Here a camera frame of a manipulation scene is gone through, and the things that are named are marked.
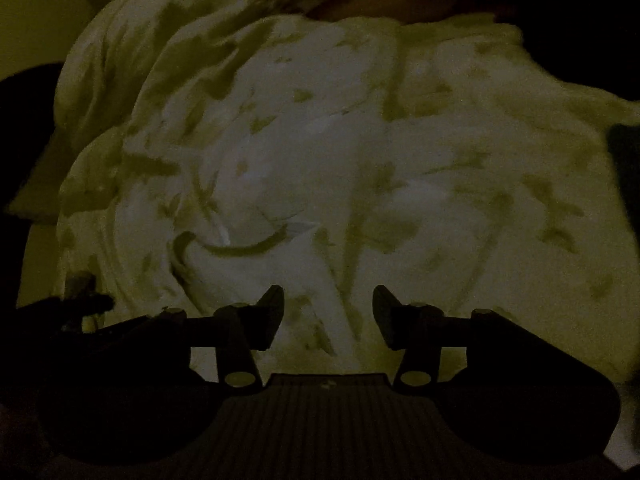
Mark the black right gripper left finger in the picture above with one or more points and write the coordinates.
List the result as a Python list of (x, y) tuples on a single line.
[(242, 330)]

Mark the white patterned small garment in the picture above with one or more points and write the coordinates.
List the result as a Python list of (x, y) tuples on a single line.
[(224, 146)]

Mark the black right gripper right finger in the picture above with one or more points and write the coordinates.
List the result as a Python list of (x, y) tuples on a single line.
[(413, 330)]

